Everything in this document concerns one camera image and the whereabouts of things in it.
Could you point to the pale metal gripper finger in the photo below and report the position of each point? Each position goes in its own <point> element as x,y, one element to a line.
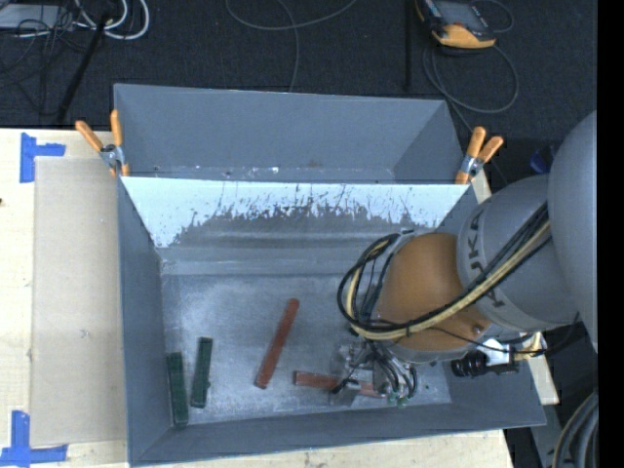
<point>348,361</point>
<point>347,397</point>

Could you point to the red-brown block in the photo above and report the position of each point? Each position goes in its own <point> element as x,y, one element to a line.
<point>278,341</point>
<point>312,379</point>

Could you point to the dark green flat block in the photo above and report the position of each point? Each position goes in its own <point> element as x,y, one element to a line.
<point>178,393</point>
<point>202,373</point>

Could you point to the grey metal bin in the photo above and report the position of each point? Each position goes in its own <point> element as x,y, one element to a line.
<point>273,134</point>

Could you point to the pale wood flat board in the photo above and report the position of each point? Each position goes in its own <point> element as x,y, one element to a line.
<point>78,310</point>

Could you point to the black cylinder on white bracket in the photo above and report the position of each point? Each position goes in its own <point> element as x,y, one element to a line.
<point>470,364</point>

